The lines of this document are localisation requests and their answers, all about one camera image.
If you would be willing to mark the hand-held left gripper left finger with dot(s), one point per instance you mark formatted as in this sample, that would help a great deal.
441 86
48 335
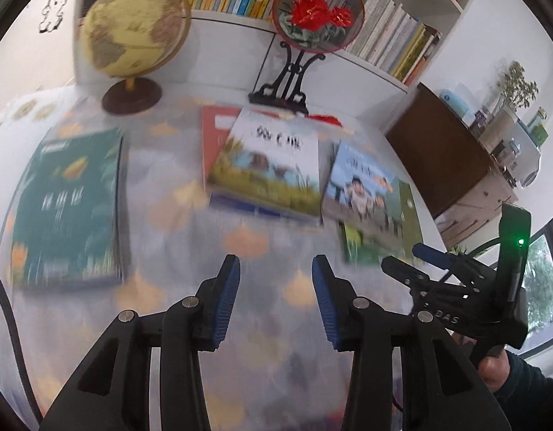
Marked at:
227 301

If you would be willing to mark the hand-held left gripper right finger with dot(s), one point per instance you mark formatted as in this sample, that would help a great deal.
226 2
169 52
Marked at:
325 301

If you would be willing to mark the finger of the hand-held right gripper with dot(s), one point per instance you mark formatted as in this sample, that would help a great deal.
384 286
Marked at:
404 271
431 253

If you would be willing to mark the green book white flower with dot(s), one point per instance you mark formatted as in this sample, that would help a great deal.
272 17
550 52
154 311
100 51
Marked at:
409 229

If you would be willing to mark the children photo cover book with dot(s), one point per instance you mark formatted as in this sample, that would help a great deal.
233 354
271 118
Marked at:
361 184

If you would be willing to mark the white meadow picture book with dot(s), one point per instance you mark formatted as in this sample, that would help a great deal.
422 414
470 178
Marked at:
267 161

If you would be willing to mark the orange book man portrait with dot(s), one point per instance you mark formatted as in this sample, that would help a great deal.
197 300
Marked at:
211 139

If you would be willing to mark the teal green book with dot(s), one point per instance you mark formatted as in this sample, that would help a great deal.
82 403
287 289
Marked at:
65 206

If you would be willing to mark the person's right forearm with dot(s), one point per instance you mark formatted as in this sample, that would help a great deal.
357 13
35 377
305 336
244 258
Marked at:
532 395

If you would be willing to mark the person's right hand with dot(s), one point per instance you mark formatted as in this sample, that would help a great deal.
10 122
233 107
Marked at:
494 370

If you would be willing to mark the brown wooden cabinet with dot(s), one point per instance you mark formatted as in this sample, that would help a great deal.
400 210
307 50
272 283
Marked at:
438 152

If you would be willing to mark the white microwave oven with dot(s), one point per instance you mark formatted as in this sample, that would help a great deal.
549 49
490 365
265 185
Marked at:
525 164

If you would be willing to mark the light blue tissue box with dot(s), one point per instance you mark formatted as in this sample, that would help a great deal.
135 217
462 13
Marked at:
455 103

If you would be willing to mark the green box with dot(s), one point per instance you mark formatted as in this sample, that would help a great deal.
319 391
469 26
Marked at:
537 128

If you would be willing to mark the green plant sprigs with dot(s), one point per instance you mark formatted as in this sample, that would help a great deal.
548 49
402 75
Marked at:
519 85

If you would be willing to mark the white bookshelf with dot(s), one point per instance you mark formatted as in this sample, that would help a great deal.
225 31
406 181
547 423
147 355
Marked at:
231 45

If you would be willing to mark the round embroidered fan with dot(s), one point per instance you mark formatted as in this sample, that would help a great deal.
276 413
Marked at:
316 13

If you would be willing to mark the yellow globe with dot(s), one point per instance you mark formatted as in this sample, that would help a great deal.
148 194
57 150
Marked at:
132 31

